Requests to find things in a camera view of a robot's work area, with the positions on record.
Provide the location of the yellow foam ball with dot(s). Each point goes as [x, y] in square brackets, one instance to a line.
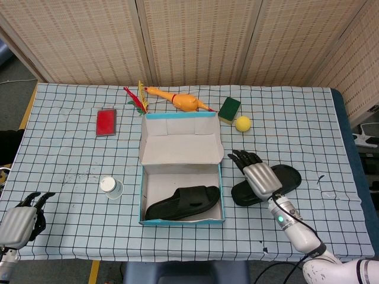
[243, 124]

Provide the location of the yellow rubber chicken toy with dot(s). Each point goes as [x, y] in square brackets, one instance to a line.
[185, 102]

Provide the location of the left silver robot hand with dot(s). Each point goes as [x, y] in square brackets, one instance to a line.
[16, 226]

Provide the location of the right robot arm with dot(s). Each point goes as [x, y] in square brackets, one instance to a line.
[302, 236]

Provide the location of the dark blue chair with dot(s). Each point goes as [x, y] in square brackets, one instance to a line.
[183, 273]

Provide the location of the black bulky object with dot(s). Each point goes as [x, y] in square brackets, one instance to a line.
[10, 142]

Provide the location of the red ink pad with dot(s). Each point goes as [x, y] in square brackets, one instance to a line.
[105, 122]

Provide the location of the red yellow feather shuttlecock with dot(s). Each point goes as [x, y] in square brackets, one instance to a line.
[139, 102]

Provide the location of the woven folding screen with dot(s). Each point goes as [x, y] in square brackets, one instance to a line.
[207, 38]

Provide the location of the blue cardboard shoe box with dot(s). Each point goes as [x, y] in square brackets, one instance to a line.
[180, 148]

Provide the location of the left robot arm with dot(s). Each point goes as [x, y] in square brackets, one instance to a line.
[7, 266]

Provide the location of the dark blue padded table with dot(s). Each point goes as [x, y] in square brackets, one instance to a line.
[350, 133]

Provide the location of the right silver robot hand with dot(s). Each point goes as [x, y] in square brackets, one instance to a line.
[262, 179]

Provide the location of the black rubber slipper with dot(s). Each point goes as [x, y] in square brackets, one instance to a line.
[290, 177]
[177, 205]

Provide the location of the white plastic floor object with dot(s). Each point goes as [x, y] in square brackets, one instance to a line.
[367, 133]

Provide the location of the white paper cup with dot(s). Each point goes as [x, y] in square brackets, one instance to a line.
[111, 187]

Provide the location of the green yellow sponge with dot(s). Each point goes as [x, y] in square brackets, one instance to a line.
[231, 107]

